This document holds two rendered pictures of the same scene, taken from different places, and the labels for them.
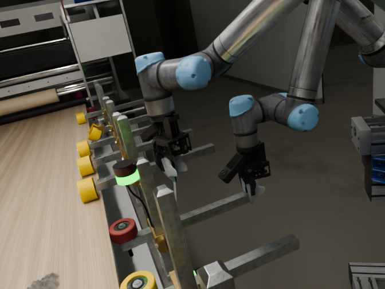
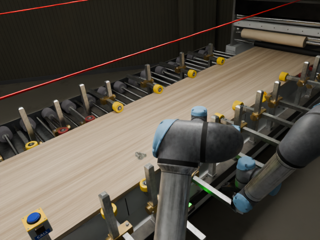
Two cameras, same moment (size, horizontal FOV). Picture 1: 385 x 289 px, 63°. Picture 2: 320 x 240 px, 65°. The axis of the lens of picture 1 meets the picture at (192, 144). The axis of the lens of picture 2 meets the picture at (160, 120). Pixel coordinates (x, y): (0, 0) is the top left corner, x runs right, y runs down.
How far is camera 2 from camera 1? 0.98 m
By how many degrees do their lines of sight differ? 60
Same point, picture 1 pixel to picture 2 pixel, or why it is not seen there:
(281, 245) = (194, 232)
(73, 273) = (148, 160)
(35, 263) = (150, 145)
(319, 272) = not seen: outside the picture
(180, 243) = (149, 185)
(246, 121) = (238, 174)
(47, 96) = (295, 41)
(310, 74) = (252, 186)
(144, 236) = not seen: hidden behind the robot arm
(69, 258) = not seen: hidden behind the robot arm
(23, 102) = (278, 38)
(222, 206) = (217, 196)
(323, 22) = (269, 169)
